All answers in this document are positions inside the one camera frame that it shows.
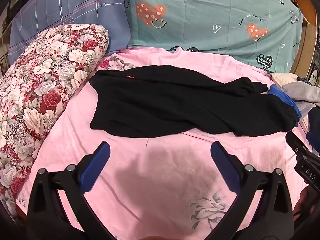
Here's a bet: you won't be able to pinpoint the teal heart print sheet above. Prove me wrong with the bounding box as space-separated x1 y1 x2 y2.
124 0 304 73

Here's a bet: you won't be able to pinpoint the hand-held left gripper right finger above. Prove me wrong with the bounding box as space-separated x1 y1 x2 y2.
205 141 294 240

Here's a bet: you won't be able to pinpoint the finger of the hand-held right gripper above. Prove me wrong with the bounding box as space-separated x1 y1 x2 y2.
285 131 307 161
306 131 320 153

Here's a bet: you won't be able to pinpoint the cream cloth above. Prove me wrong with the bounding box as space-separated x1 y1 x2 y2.
271 72 300 88

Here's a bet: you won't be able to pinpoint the black pants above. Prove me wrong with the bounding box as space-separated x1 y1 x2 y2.
89 65 297 138

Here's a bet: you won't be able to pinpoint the pink floral blanket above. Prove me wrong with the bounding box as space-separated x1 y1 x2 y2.
15 47 313 240

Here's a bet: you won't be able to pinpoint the blue plaid sheet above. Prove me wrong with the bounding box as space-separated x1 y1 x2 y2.
9 0 131 64

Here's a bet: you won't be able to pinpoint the red floral pillow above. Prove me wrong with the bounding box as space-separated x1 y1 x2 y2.
0 23 109 213

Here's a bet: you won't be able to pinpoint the dark navy garment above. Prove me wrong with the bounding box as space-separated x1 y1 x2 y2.
308 106 320 137

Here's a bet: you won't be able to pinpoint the grey garment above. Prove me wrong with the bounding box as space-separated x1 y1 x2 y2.
281 81 320 117

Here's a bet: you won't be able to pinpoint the folded blue pants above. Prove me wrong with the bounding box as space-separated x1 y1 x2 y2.
267 84 303 128

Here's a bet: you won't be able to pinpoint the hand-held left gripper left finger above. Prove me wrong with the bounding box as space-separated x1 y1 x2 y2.
27 141 116 240

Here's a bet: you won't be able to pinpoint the person's right hand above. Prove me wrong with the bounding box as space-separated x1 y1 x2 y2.
293 186 311 222

